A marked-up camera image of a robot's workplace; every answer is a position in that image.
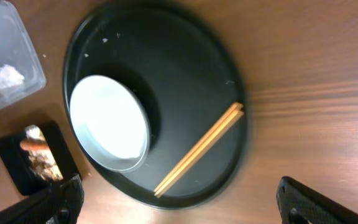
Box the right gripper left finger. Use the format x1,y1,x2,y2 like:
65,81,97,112
0,174,85,224

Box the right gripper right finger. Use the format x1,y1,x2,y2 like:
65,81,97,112
276,176,358,224

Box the rice and peanut scraps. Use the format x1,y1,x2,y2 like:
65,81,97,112
22,124,63,181

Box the orange carrot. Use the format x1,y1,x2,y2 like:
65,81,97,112
20,139,50,151

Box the grey-white plate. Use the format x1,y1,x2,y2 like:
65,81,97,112
69,75,151,173

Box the wooden chopstick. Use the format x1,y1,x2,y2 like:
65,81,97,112
154,102,244,198
154,110,244,198

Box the white tissue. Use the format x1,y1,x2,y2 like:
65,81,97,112
0,64,25,90

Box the black rectangular tray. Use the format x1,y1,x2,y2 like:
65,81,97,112
0,121,79,196

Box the clear plastic bin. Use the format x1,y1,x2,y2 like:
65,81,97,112
0,1,46,109

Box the round black serving tray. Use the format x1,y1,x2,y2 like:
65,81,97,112
62,1,250,210

